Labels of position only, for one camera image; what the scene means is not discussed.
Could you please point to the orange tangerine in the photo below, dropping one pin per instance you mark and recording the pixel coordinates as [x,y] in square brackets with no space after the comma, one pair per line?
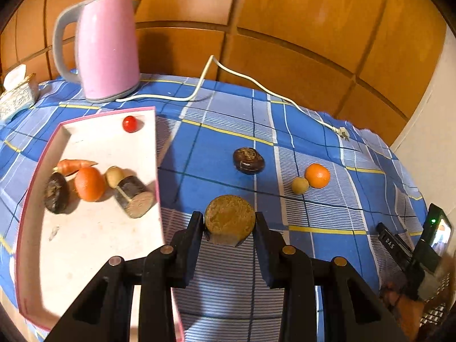
[317,176]
[89,184]

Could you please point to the dark wedge slice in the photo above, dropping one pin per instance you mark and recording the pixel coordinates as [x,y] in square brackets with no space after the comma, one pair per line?
[228,220]

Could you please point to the pink electric kettle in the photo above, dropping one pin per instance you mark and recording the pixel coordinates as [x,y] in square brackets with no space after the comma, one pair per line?
[106,50]

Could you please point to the blue plaid tablecloth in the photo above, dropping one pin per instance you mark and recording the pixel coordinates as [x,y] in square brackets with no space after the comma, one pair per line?
[198,128]

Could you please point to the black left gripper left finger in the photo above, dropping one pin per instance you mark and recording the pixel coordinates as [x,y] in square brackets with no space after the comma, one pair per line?
[102,311]

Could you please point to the silver ornate tissue box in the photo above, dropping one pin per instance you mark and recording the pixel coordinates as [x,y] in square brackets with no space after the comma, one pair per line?
[21,92]

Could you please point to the dark round fruit larger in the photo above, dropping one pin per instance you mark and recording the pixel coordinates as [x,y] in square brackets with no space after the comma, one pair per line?
[56,195]

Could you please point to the cut pale fruit chunk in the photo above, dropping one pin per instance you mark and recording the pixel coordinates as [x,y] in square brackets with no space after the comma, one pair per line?
[134,197]

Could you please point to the phone with lit screen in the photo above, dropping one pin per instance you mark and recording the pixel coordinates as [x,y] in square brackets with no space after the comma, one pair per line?
[434,239]

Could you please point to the small tan potato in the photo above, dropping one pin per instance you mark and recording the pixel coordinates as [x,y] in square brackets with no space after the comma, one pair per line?
[113,176]

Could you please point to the pink rimmed white tray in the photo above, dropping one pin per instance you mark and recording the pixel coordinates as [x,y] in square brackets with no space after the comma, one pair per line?
[58,254]

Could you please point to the red cherry tomato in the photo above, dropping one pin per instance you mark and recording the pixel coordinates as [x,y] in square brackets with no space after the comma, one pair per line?
[130,124]

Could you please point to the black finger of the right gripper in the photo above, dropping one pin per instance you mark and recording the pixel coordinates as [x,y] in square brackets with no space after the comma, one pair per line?
[404,258]

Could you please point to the person's right hand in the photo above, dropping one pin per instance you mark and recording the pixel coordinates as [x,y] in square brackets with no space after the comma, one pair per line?
[409,313]

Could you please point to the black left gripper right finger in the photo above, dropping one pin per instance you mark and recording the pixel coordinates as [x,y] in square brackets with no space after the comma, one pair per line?
[351,310]

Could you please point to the small tan round fruit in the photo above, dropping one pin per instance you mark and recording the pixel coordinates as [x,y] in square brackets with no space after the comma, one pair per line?
[299,185]

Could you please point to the small orange carrot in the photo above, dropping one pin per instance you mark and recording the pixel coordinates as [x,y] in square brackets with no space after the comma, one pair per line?
[67,167]

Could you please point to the dark round fruit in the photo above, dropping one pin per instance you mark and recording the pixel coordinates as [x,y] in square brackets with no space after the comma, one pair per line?
[248,161]

